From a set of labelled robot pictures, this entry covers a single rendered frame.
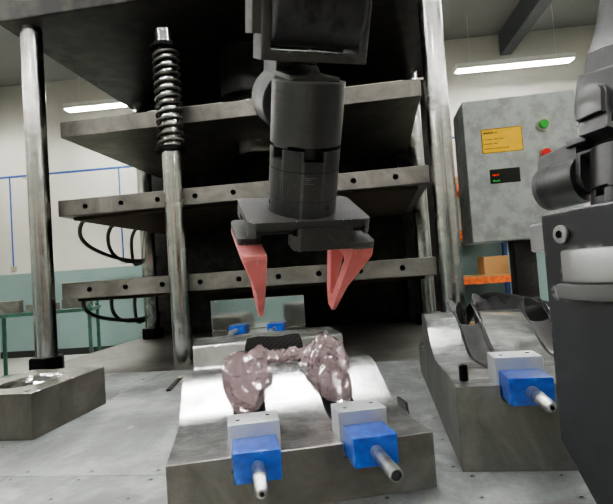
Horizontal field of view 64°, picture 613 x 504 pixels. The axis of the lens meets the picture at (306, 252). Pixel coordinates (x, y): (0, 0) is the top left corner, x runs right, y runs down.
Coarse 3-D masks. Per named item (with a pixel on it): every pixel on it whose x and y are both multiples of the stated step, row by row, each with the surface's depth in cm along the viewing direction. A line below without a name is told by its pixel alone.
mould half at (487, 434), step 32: (448, 320) 81; (512, 320) 79; (448, 352) 73; (544, 352) 70; (448, 384) 58; (480, 384) 52; (448, 416) 60; (480, 416) 52; (512, 416) 51; (544, 416) 51; (480, 448) 52; (512, 448) 51; (544, 448) 51
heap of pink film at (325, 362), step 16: (320, 336) 70; (240, 352) 67; (256, 352) 67; (272, 352) 77; (288, 352) 80; (304, 352) 70; (320, 352) 67; (336, 352) 68; (224, 368) 64; (240, 368) 64; (256, 368) 64; (304, 368) 66; (320, 368) 64; (336, 368) 64; (224, 384) 63; (240, 384) 61; (256, 384) 61; (320, 384) 63; (336, 384) 61; (240, 400) 59; (256, 400) 59; (336, 400) 60
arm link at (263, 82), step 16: (256, 0) 33; (256, 16) 33; (368, 16) 35; (256, 32) 34; (368, 32) 36; (256, 48) 36; (272, 48) 40; (272, 64) 42; (288, 64) 41; (256, 80) 46; (256, 96) 44; (256, 112) 47
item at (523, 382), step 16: (496, 352) 55; (512, 352) 55; (528, 352) 54; (496, 368) 52; (512, 368) 52; (528, 368) 52; (512, 384) 48; (528, 384) 48; (544, 384) 48; (512, 400) 48; (528, 400) 48; (544, 400) 44
